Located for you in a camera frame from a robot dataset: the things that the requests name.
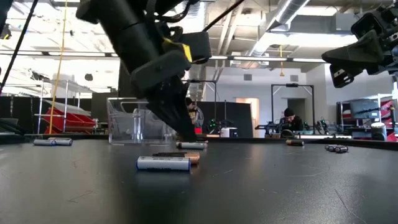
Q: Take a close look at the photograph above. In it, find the computer monitor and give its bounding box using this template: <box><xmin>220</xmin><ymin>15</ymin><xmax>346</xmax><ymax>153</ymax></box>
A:
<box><xmin>337</xmin><ymin>98</ymin><xmax>384</xmax><ymax>127</ymax></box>

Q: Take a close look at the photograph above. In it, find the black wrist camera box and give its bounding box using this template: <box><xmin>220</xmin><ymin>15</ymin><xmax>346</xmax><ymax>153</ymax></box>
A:
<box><xmin>178</xmin><ymin>30</ymin><xmax>213</xmax><ymax>65</ymax></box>
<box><xmin>351</xmin><ymin>12</ymin><xmax>383</xmax><ymax>40</ymax></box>

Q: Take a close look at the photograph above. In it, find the black gantry frame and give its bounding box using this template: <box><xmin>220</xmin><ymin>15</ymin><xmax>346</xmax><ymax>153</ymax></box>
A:
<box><xmin>271</xmin><ymin>83</ymin><xmax>315</xmax><ymax>134</ymax></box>
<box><xmin>186</xmin><ymin>80</ymin><xmax>218</xmax><ymax>138</ymax></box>

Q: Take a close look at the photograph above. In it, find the grey cylindrical speaker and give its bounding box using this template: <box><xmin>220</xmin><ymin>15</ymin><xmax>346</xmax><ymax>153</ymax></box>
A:
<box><xmin>371</xmin><ymin>122</ymin><xmax>387</xmax><ymax>142</ymax></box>

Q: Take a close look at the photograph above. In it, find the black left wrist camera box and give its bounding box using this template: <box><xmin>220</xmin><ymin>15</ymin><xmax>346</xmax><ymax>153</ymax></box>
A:
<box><xmin>178</xmin><ymin>30</ymin><xmax>213</xmax><ymax>65</ymax></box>

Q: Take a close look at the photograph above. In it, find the background robot station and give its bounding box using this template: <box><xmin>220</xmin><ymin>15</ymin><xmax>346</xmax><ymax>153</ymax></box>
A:
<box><xmin>254</xmin><ymin>119</ymin><xmax>296</xmax><ymax>139</ymax></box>

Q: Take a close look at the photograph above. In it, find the red storage crate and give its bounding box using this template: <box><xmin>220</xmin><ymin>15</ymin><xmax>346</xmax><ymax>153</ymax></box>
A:
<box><xmin>43</xmin><ymin>107</ymin><xmax>96</xmax><ymax>135</ymax></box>

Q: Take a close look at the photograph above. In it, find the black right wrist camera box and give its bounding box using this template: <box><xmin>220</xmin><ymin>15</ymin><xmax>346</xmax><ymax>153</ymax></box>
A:
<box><xmin>351</xmin><ymin>12</ymin><xmax>383</xmax><ymax>40</ymax></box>

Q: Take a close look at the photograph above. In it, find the small dark partition panel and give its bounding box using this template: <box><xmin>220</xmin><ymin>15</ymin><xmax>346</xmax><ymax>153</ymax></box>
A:
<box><xmin>118</xmin><ymin>60</ymin><xmax>135</xmax><ymax>99</ymax></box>

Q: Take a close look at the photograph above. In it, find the metal shelf rack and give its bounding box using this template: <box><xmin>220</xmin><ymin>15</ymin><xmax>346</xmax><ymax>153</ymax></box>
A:
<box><xmin>33</xmin><ymin>79</ymin><xmax>94</xmax><ymax>135</ymax></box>

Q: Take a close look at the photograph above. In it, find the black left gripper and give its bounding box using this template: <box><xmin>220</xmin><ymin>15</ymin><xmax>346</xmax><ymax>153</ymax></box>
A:
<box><xmin>130</xmin><ymin>49</ymin><xmax>198</xmax><ymax>142</ymax></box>

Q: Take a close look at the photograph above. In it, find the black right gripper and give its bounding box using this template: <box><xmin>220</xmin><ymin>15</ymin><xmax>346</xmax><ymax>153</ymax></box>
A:
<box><xmin>322</xmin><ymin>2</ymin><xmax>398</xmax><ymax>89</ymax></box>

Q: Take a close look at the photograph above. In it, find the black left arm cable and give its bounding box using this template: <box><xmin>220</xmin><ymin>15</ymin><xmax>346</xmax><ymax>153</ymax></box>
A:
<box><xmin>0</xmin><ymin>0</ymin><xmax>40</xmax><ymax>91</ymax></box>

